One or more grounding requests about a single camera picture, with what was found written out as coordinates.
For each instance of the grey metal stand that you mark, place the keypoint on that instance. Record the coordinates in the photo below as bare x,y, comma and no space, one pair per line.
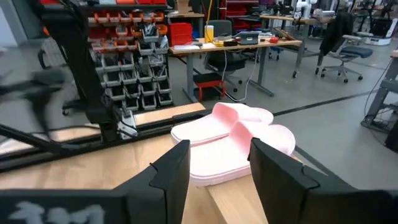
381,93

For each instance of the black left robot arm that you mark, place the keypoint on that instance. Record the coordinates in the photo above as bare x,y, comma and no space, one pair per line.
84,77

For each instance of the small grey device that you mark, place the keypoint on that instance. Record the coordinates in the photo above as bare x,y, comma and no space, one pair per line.
248,38

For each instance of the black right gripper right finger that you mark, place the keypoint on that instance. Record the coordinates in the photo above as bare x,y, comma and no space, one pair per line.
295,199

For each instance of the black office chair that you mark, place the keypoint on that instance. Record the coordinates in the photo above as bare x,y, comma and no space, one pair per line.
224,62

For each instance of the red shelving unit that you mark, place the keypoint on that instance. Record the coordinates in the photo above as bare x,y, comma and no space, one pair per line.
239,9

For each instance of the orange grey parts bin rack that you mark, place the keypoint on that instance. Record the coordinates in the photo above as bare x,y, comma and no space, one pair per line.
140,62

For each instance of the red storage box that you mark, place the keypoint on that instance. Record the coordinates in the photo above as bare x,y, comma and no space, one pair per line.
180,34

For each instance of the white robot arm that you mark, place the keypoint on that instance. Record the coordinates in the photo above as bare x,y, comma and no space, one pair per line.
304,7

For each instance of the wooden workbench with grey legs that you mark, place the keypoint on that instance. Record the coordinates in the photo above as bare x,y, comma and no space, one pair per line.
298,20

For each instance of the grey office chair blue seat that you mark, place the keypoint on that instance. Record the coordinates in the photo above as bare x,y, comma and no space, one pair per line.
351,53

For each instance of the black metal table frame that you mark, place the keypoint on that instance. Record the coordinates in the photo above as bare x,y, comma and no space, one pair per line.
37,158

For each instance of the pink rubber slide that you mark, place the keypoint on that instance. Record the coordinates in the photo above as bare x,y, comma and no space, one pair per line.
202,129
224,161

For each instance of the yellow plastic container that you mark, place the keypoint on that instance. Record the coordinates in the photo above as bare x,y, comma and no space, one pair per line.
209,34

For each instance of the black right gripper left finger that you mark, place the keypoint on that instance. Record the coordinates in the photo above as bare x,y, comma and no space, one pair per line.
140,199

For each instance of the red stool with black seat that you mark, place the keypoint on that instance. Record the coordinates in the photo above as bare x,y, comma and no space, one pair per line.
210,83

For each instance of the wooden desk with grey legs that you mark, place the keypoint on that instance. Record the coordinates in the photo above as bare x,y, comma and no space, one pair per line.
236,46

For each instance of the black jacket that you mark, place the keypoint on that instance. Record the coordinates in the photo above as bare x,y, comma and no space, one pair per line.
335,31

